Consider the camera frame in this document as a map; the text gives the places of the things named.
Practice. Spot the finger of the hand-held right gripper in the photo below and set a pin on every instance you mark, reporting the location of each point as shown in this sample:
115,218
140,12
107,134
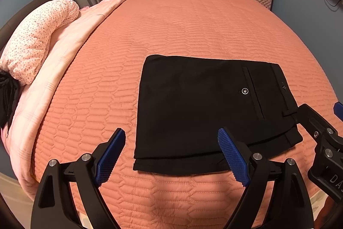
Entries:
339,109
308,117

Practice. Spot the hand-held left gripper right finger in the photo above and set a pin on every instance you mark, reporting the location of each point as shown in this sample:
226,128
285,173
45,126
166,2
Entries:
233,156

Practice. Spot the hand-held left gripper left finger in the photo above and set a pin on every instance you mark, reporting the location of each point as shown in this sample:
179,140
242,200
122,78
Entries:
111,156

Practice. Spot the black pants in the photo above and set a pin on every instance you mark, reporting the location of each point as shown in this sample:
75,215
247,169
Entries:
193,105

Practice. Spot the light pink blanket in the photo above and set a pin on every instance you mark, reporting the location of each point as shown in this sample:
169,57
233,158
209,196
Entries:
53,70

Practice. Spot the black cloth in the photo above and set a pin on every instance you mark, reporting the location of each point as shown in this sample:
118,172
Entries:
8,100

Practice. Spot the pink quilted bedspread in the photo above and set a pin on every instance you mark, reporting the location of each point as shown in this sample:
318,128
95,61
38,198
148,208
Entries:
187,25

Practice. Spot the pink dotted pillow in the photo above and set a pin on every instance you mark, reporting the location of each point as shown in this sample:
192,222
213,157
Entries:
32,38

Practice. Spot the dark grey headboard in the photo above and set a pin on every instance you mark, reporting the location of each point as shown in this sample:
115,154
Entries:
26,9

